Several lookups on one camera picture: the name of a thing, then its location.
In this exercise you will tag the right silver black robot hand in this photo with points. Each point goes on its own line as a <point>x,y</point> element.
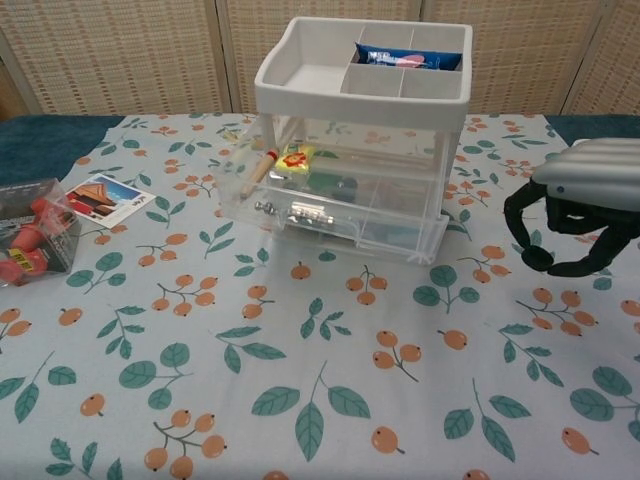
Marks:
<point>595,170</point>

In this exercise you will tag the white top clear drawer organizer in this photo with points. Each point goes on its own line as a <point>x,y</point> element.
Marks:
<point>310,100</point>

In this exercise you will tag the blue snack packet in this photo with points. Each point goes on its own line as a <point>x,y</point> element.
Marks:
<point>400,56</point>

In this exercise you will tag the dark grey blurry object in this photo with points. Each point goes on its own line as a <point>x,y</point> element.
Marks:
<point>350,187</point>

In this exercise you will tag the green round lid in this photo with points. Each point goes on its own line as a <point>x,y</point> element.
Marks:
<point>325,180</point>

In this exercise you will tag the yellow snack packet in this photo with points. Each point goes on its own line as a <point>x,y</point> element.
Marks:
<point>295,161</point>

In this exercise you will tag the floral orange berry tablecloth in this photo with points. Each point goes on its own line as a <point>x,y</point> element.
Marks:
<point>320,350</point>

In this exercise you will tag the wooden pencil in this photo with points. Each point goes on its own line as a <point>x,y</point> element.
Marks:
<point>260,172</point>

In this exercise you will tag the small yellow ribbon clip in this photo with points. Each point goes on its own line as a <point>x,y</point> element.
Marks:
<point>231,135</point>

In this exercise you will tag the woven folding screen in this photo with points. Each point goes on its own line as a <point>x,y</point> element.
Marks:
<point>125,55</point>

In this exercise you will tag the temple picture postcard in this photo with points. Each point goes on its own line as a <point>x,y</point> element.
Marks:
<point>107,200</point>

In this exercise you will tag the clear box of red toys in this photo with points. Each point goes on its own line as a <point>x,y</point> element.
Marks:
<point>35,230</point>

